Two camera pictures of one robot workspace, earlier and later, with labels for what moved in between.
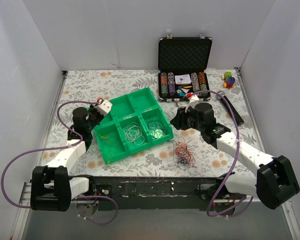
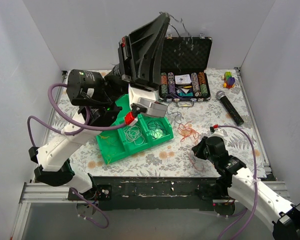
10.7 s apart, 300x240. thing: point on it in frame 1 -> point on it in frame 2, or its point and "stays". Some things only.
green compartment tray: (134, 122) stays
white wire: (133, 133) stays
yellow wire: (103, 137) stays
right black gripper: (179, 120) -> (198, 150)
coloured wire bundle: (182, 154) -> (184, 130)
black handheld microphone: (237, 116) stays
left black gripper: (94, 114) -> (126, 59)
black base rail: (152, 194) stays
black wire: (156, 128) stays
